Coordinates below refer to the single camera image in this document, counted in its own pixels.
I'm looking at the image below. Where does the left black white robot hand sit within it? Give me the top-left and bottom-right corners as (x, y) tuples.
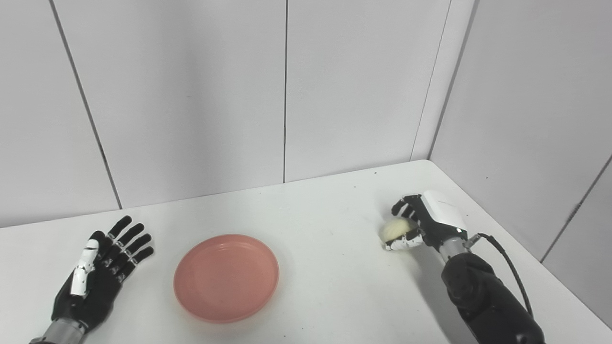
(51, 215), (154, 334)

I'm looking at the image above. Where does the cream steamed bun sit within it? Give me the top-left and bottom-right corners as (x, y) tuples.
(380, 217), (417, 242)

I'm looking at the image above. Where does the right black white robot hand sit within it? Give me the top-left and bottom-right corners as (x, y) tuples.
(384, 190), (469, 251)

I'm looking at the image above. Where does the pink round plate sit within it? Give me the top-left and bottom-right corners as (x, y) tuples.
(173, 234), (280, 324)

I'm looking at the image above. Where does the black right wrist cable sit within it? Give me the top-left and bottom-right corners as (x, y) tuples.
(464, 233), (534, 318)

